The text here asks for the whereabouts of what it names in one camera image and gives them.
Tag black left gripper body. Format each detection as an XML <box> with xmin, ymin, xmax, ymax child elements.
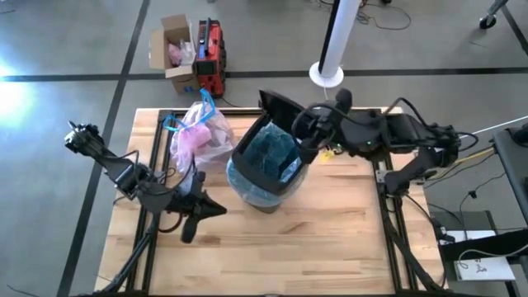
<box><xmin>164</xmin><ymin>170</ymin><xmax>210</xmax><ymax>244</ymax></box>

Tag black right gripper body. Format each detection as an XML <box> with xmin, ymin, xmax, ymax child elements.
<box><xmin>290</xmin><ymin>87</ymin><xmax>358</xmax><ymax>165</ymax></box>

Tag blue plastic trash bag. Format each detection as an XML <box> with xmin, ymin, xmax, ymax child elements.
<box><xmin>225</xmin><ymin>121</ymin><xmax>310</xmax><ymax>210</ymax></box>

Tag black bin lid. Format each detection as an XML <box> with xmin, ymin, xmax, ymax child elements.
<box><xmin>230</xmin><ymin>89</ymin><xmax>309</xmax><ymax>197</ymax></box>

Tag translucent purple trash bag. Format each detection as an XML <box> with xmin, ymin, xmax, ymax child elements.
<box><xmin>163</xmin><ymin>87</ymin><xmax>237</xmax><ymax>196</ymax></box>

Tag white tower fan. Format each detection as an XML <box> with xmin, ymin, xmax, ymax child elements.
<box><xmin>308</xmin><ymin>0</ymin><xmax>362</xmax><ymax>89</ymax></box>

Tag open cardboard box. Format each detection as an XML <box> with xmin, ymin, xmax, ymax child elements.
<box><xmin>148</xmin><ymin>14</ymin><xmax>198</xmax><ymax>95</ymax></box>

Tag red and black toolbox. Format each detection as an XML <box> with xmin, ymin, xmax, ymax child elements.
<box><xmin>192</xmin><ymin>17</ymin><xmax>228</xmax><ymax>99</ymax></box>

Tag pink plastic packing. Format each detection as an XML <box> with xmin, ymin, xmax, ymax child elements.
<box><xmin>166</xmin><ymin>39</ymin><xmax>196</xmax><ymax>68</ymax></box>

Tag black side desk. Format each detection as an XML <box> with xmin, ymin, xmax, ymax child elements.
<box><xmin>492</xmin><ymin>123</ymin><xmax>528</xmax><ymax>232</ymax></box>

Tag grey caster leg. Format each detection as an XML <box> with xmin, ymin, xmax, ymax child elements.
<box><xmin>478</xmin><ymin>0</ymin><xmax>511</xmax><ymax>31</ymax></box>

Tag white floor board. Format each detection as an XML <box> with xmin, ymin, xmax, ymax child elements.
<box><xmin>438</xmin><ymin>229</ymin><xmax>517</xmax><ymax>282</ymax></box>

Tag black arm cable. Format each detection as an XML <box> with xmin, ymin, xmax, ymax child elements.
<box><xmin>102</xmin><ymin>150</ymin><xmax>197</xmax><ymax>234</ymax></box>

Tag dark floor cable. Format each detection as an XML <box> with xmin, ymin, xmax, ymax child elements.
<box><xmin>317</xmin><ymin>0</ymin><xmax>413</xmax><ymax>31</ymax></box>

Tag yellow cable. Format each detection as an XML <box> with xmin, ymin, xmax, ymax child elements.
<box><xmin>428</xmin><ymin>146</ymin><xmax>496</xmax><ymax>181</ymax></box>

